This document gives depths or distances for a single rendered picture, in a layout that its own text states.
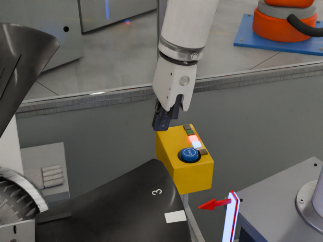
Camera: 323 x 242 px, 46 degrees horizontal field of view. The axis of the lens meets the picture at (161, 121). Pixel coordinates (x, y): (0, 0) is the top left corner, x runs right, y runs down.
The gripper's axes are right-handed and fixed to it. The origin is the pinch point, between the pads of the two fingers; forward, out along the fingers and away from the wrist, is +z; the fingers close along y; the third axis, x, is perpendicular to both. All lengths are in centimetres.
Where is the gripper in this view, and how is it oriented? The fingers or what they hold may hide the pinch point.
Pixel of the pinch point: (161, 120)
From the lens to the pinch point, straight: 79.6
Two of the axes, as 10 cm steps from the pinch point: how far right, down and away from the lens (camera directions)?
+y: -3.0, -5.9, 7.5
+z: -2.1, 8.1, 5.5
